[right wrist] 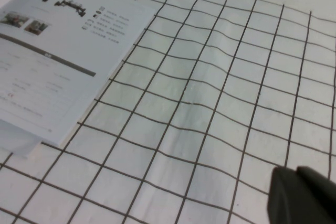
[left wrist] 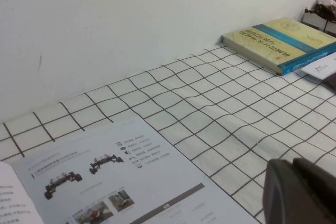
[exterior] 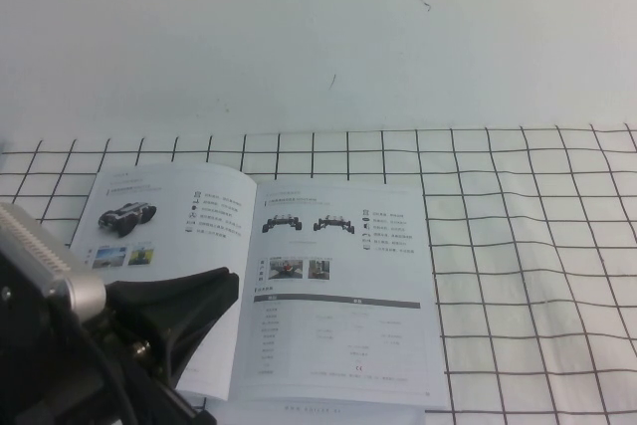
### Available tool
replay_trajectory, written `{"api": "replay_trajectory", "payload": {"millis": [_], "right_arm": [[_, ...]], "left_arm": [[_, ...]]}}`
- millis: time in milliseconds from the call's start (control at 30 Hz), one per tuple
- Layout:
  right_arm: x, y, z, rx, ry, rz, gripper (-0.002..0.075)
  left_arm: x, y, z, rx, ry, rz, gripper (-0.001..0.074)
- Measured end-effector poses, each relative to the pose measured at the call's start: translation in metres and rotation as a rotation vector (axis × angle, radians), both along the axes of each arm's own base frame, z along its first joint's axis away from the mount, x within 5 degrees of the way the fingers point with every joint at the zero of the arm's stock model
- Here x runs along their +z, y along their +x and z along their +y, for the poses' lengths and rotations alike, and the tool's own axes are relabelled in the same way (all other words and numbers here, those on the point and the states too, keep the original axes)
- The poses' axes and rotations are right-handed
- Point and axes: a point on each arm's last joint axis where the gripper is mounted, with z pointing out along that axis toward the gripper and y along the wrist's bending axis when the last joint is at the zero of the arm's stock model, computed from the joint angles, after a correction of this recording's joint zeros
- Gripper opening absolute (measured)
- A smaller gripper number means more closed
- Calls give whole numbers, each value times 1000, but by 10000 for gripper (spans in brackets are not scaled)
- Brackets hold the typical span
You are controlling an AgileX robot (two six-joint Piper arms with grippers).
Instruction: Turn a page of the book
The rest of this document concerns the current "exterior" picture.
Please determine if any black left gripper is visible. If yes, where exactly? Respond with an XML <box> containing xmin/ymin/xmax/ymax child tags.
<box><xmin>82</xmin><ymin>265</ymin><xmax>242</xmax><ymax>425</ymax></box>

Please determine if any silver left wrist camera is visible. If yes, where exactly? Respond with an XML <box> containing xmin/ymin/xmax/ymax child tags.
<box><xmin>0</xmin><ymin>202</ymin><xmax>106</xmax><ymax>318</ymax></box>

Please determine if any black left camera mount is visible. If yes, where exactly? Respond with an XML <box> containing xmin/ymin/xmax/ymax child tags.
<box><xmin>0</xmin><ymin>245</ymin><xmax>51</xmax><ymax>331</ymax></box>

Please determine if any AgileX robot brochure book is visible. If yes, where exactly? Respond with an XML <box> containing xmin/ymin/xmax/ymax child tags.
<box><xmin>208</xmin><ymin>396</ymin><xmax>428</xmax><ymax>425</ymax></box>
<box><xmin>68</xmin><ymin>162</ymin><xmax>450</xmax><ymax>410</ymax></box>

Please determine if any white black-grid tablecloth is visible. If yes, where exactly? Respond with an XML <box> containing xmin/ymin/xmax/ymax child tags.
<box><xmin>0</xmin><ymin>124</ymin><xmax>637</xmax><ymax>425</ymax></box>

